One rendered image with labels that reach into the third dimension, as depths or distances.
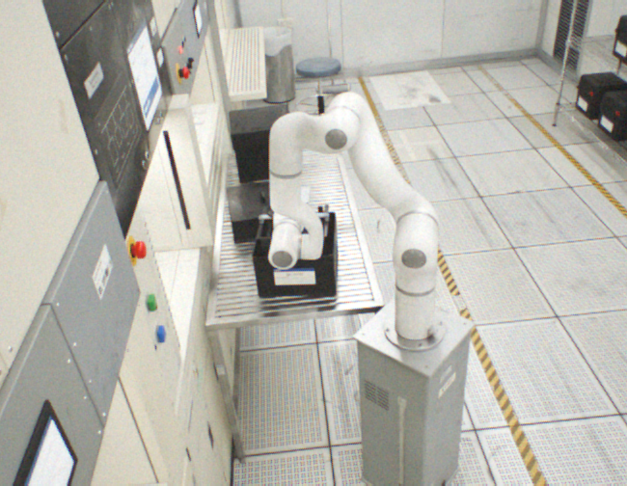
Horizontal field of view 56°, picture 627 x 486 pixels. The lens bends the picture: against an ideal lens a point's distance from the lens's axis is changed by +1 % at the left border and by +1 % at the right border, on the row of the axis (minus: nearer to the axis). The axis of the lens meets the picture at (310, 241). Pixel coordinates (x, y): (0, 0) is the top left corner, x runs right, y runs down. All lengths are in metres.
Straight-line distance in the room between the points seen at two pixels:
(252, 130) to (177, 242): 0.74
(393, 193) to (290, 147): 0.29
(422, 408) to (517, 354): 1.13
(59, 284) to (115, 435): 0.55
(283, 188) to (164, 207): 0.61
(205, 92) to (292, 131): 1.95
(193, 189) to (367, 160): 0.73
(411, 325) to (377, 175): 0.51
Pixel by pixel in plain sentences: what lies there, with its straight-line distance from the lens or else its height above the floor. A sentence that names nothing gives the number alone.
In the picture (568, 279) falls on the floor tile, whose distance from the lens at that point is 3.46.
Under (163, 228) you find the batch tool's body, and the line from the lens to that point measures 2.14.
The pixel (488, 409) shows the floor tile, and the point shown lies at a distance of 2.71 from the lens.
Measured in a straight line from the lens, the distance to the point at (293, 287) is 2.02.
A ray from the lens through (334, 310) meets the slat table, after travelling 1.97.
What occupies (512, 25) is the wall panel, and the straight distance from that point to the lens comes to 6.55.
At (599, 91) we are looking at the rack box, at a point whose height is 0.41.
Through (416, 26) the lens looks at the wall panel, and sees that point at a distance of 6.25.
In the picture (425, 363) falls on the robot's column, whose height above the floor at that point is 0.76.
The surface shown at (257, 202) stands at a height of 0.86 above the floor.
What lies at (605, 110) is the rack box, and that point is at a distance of 4.63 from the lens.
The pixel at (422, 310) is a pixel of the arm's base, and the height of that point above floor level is 0.89.
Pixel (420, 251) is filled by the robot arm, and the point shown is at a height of 1.15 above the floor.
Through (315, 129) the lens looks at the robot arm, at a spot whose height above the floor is 1.48.
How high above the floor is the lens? 2.06
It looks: 34 degrees down
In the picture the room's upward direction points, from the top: 5 degrees counter-clockwise
